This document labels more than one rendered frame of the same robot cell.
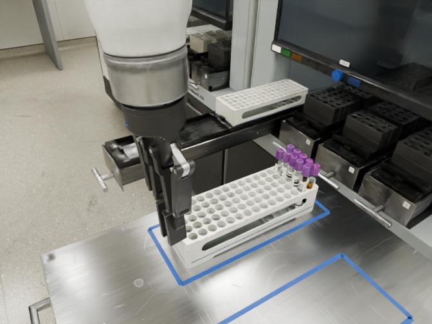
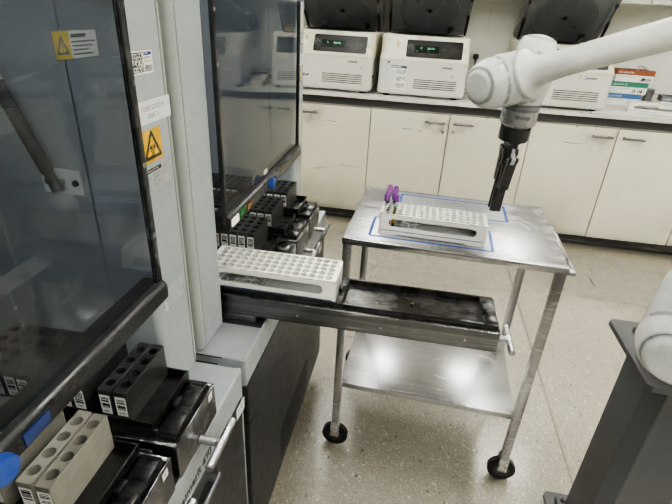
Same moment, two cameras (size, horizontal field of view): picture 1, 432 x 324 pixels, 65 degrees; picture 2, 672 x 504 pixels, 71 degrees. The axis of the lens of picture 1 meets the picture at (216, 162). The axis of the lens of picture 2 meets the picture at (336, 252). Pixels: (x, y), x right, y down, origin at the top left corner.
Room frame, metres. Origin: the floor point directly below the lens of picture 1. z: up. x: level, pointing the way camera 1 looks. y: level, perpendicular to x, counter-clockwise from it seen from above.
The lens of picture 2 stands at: (1.58, 0.59, 1.38)
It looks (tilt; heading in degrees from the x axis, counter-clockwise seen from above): 27 degrees down; 223
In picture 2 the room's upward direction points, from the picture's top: 3 degrees clockwise
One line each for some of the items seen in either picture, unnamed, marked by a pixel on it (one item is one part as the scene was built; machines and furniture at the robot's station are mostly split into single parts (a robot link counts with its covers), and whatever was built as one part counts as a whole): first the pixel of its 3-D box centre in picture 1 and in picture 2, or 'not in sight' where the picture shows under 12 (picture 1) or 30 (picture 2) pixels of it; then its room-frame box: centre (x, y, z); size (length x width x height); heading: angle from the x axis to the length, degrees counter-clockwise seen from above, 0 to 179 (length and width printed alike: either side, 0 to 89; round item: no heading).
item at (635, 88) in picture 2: not in sight; (625, 86); (-2.21, -0.34, 1.01); 0.23 x 0.12 x 0.08; 123
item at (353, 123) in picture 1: (363, 132); (274, 213); (0.79, -0.39, 0.85); 0.12 x 0.02 x 0.06; 33
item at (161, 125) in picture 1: (157, 129); (511, 142); (0.37, 0.07, 1.09); 0.08 x 0.07 x 0.09; 37
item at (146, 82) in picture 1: (148, 72); (519, 114); (0.37, 0.08, 1.17); 0.09 x 0.09 x 0.06
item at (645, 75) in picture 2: not in sight; (633, 73); (-2.22, -0.32, 1.10); 0.24 x 0.13 x 0.10; 123
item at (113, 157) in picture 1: (215, 132); (351, 304); (0.88, 0.01, 0.78); 0.73 x 0.14 x 0.09; 124
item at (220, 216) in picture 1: (243, 209); (432, 223); (0.48, -0.06, 0.85); 0.30 x 0.10 x 0.06; 122
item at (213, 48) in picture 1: (217, 54); (142, 382); (1.37, 0.01, 0.85); 0.12 x 0.02 x 0.06; 34
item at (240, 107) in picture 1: (262, 102); (275, 274); (0.98, -0.14, 0.83); 0.30 x 0.10 x 0.06; 124
